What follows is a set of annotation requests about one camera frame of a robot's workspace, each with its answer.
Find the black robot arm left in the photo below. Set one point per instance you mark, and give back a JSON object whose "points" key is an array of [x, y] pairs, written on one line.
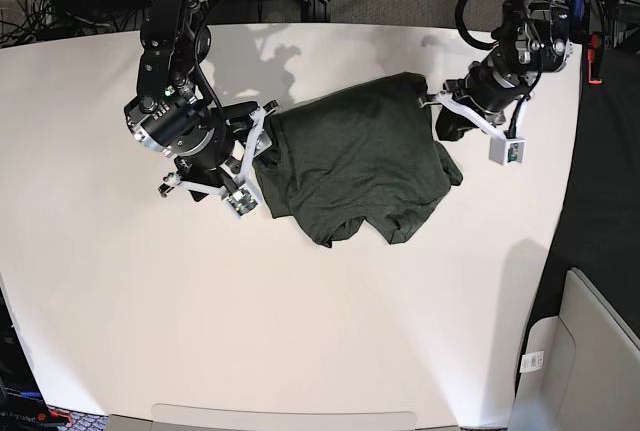
{"points": [[533, 39]]}

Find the green long-sleeve shirt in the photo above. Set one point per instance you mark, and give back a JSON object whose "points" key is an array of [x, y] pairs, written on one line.
{"points": [[364, 154]]}

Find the beige plastic bin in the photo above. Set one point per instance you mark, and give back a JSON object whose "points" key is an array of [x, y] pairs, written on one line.
{"points": [[580, 369]]}

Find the blue handled tool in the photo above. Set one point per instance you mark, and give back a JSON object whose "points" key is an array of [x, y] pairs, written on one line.
{"points": [[576, 12]]}

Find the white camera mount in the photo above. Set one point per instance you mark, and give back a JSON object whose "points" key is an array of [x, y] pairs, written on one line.
{"points": [[506, 146], [242, 201]]}

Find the orange black box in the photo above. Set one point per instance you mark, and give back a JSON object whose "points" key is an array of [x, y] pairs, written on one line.
{"points": [[22, 404]]}

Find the orange black clamp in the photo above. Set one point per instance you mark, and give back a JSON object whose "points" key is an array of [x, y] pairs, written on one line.
{"points": [[595, 56]]}

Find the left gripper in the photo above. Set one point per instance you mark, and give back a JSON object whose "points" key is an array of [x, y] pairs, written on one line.
{"points": [[485, 91]]}

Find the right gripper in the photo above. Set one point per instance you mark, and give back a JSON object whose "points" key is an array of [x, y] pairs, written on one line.
{"points": [[223, 160]]}

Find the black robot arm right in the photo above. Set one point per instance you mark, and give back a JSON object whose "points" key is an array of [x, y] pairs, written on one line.
{"points": [[177, 113]]}

